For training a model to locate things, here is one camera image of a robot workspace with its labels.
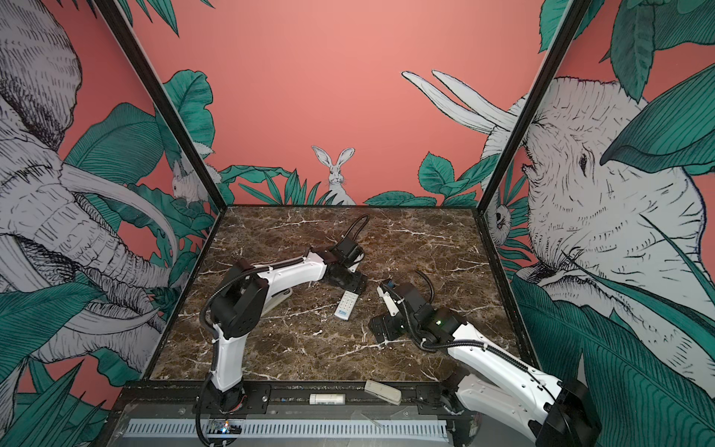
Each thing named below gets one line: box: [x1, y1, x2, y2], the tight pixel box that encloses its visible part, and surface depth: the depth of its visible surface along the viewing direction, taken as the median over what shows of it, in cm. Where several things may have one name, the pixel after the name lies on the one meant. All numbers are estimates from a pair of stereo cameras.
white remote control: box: [333, 289, 360, 322], surface depth 92 cm
